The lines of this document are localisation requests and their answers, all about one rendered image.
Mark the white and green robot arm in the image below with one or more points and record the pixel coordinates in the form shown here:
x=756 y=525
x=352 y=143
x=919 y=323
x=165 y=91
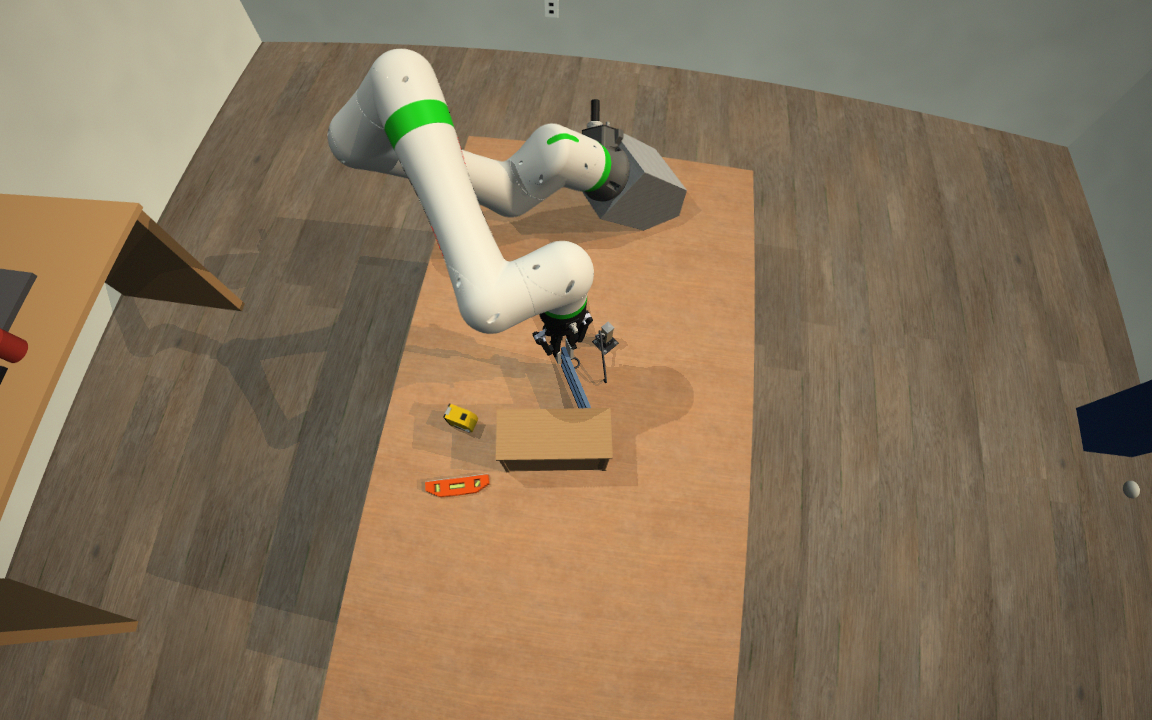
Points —
x=401 y=91

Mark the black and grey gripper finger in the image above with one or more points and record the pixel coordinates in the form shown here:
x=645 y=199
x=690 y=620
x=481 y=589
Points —
x=578 y=337
x=549 y=349

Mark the orange spirit level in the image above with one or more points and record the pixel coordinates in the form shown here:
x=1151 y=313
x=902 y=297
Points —
x=448 y=487

